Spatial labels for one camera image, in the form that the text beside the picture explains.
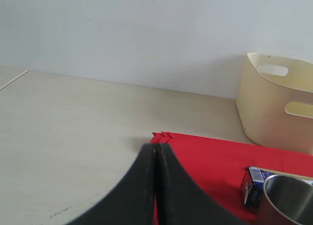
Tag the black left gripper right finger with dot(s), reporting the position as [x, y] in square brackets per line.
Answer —
[179, 200]

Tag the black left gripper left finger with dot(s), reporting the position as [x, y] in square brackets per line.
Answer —
[132, 200]

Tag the blue white milk carton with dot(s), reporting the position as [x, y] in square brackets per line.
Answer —
[252, 187]

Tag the stainless steel cup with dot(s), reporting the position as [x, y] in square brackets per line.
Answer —
[286, 201]

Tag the red tablecloth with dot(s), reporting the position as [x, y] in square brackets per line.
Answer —
[218, 166]

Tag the upper wooden chopstick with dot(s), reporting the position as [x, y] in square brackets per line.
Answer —
[287, 174]

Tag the cream plastic bin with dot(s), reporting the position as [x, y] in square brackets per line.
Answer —
[275, 102]

